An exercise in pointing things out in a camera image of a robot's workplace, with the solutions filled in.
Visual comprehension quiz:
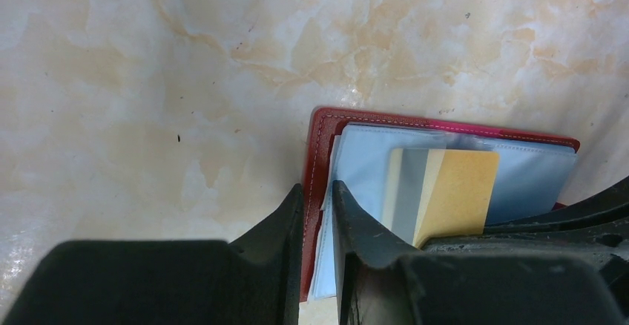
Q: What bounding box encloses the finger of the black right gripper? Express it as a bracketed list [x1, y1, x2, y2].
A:
[424, 178, 628, 313]

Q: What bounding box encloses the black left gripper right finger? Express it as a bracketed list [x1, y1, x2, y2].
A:
[332, 181, 627, 324]

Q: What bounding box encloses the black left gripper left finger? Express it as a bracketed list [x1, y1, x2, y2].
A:
[4, 184, 303, 324]

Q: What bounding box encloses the red leather card holder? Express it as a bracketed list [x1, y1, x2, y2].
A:
[300, 107, 580, 301]

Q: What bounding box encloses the gold credit card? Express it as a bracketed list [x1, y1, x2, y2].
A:
[381, 148, 500, 248]

